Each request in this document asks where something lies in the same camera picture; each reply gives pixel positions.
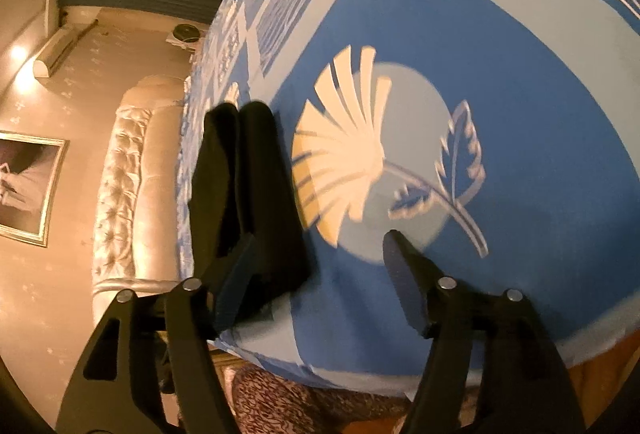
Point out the person's floral patterned clothing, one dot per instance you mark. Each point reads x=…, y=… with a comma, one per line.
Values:
x=300, y=401

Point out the small round fan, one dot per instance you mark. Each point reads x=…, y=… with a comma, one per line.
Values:
x=186, y=34

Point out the framed black and white picture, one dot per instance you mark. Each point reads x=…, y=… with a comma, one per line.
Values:
x=25, y=186

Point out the cream tufted headboard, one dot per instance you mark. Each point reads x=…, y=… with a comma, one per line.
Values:
x=137, y=194

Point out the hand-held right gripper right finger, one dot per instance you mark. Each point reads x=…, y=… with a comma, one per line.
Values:
x=407, y=284

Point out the blue leaf-print bed sheet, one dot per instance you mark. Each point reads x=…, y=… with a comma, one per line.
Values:
x=430, y=124

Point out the black pants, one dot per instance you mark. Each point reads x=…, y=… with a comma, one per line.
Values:
x=252, y=199

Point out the white air conditioner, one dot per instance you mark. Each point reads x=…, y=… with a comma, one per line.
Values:
x=52, y=54

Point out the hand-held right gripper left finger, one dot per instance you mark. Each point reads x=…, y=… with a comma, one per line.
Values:
x=235, y=286

